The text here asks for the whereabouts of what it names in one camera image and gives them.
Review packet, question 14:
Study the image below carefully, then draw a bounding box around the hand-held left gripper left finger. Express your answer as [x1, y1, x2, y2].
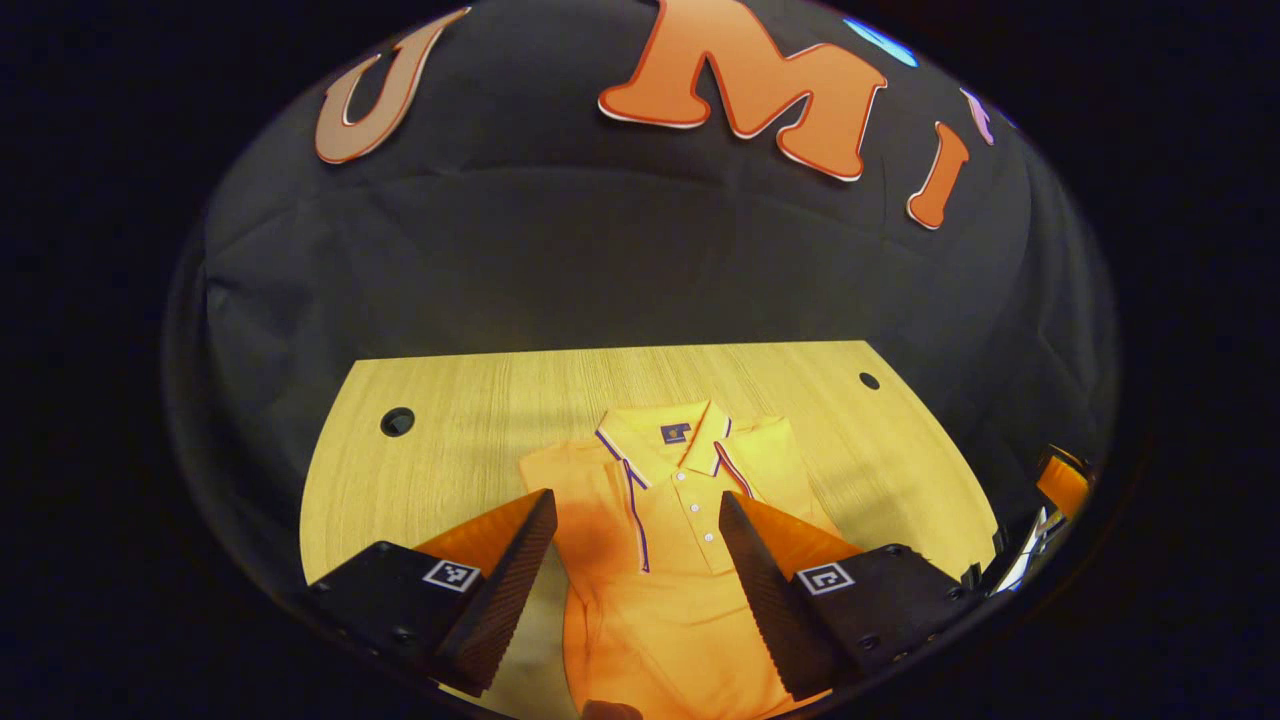
[300, 488, 559, 699]

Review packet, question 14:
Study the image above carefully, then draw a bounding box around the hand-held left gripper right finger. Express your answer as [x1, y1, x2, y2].
[718, 490, 986, 702]

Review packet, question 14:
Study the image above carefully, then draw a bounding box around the orange collared T-shirt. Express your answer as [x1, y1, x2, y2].
[518, 400, 846, 720]

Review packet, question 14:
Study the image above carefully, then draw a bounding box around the dark grey object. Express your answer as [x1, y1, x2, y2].
[965, 505, 1051, 598]

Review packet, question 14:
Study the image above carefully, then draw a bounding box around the black backdrop cloth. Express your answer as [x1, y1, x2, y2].
[160, 0, 1121, 601]

